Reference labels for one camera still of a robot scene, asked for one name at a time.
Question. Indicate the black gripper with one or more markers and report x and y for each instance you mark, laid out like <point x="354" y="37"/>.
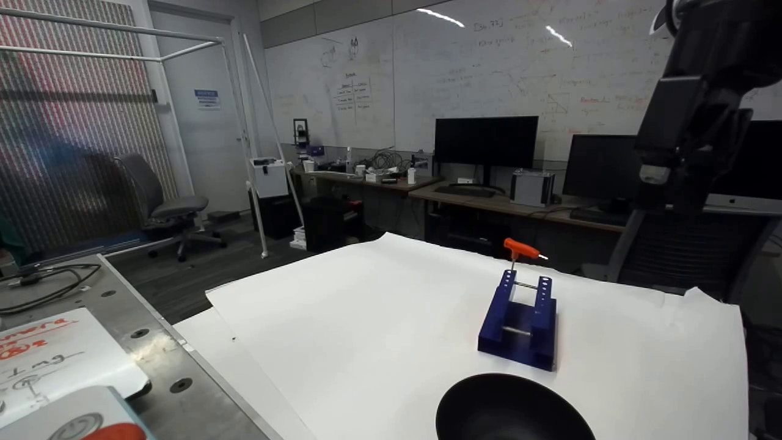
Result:
<point x="716" y="134"/>

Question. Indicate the black bowl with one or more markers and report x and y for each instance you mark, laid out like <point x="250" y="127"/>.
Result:
<point x="513" y="412"/>

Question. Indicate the silver edged monitor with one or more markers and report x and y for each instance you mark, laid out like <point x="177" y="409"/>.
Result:
<point x="760" y="161"/>

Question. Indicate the black mesh chair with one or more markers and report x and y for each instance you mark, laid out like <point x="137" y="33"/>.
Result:
<point x="691" y="247"/>

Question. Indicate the black monitor smaller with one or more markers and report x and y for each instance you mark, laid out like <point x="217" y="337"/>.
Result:
<point x="601" y="166"/>

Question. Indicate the white computer box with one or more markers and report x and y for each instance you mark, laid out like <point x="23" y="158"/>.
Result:
<point x="530" y="186"/>

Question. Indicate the black computer monitor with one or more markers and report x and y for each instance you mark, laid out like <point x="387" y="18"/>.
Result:
<point x="484" y="143"/>

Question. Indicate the black keyboard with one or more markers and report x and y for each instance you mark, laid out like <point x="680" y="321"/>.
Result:
<point x="469" y="188"/>

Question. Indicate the blue tool rack orange base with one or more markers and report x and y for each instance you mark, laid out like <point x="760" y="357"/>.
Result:
<point x="520" y="337"/>

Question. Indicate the white paper cup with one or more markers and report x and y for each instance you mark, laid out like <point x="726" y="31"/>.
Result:
<point x="412" y="177"/>

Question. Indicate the cluttered wooden desk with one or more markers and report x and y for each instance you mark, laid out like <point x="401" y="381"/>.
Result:
<point x="368" y="177"/>

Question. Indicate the white paper table cover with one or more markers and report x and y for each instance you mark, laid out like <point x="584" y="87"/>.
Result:
<point x="368" y="325"/>

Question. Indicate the small black device stand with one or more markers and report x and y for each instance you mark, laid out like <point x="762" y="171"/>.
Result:
<point x="300" y="133"/>

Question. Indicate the white small cart box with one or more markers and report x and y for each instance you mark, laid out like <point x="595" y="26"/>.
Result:
<point x="269" y="177"/>

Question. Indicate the blue door sign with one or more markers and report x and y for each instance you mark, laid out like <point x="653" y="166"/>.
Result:
<point x="206" y="98"/>

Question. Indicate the white door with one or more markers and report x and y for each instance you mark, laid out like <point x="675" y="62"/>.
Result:
<point x="203" y="138"/>

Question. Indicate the grey office chair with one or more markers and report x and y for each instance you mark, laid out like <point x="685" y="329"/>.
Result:
<point x="162" y="210"/>

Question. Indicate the grey metal base table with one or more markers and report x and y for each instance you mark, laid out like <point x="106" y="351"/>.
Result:
<point x="162" y="357"/>

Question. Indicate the grey mesh partition panel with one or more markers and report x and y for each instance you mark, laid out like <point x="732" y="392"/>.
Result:
<point x="74" y="147"/>

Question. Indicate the white red printed booklet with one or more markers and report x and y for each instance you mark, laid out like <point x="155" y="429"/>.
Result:
<point x="82" y="419"/>

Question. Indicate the white printed paper sheet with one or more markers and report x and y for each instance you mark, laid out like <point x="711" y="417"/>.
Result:
<point x="56" y="357"/>

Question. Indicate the white pipe frame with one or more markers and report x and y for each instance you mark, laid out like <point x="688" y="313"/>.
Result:
<point x="167" y="123"/>

